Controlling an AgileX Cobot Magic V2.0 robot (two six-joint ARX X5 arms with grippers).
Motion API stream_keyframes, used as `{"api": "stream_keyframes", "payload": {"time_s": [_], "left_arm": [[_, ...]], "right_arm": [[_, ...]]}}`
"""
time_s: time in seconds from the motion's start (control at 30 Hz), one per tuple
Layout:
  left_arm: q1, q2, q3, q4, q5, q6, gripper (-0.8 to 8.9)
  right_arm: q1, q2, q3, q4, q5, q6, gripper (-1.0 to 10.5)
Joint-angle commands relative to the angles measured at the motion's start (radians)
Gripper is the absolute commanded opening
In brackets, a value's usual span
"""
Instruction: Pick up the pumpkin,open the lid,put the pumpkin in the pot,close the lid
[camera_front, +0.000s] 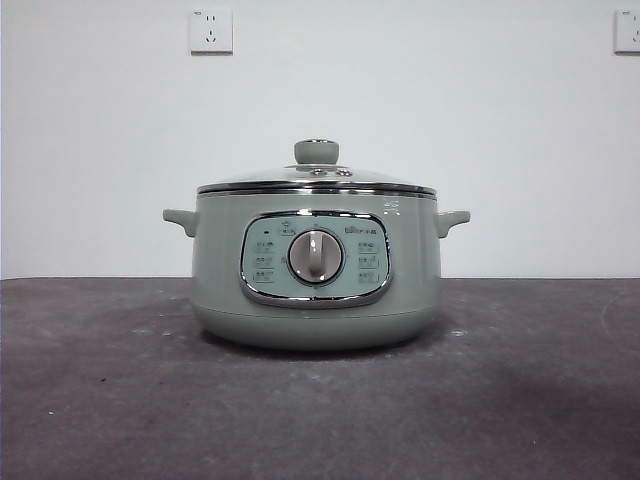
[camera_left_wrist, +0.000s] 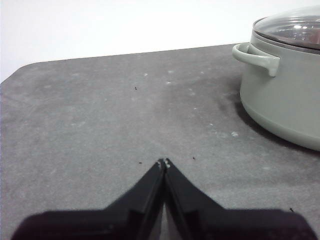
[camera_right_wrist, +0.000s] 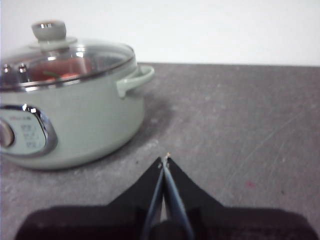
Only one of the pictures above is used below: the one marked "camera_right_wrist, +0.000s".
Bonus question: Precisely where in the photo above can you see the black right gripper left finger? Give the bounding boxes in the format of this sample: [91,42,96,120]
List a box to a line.
[14,156,165,240]

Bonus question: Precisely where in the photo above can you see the glass lid with green knob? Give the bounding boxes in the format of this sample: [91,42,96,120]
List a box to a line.
[0,19,137,92]

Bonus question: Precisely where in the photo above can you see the pale green electric pot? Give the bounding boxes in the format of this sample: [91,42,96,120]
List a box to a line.
[0,42,156,171]

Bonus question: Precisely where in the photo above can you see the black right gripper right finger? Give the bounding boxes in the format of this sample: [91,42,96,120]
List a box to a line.
[162,151,320,240]

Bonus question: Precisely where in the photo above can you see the orange toy pumpkin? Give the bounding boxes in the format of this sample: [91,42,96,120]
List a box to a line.
[29,57,89,82]

